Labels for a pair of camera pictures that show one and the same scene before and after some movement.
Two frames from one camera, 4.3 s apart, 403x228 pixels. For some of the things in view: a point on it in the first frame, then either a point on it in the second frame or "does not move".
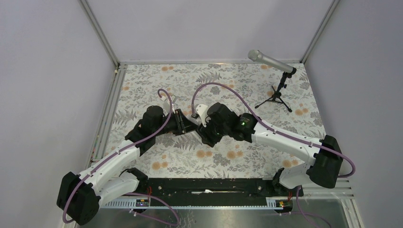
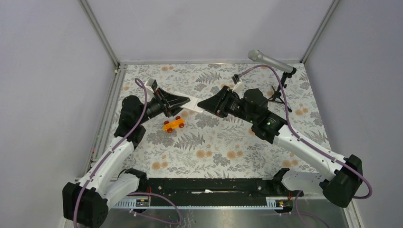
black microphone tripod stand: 276,97 does not move
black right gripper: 206,137 to 217,104
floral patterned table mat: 279,92 does not move
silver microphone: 255,55 does not move
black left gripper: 183,125 to 169,103
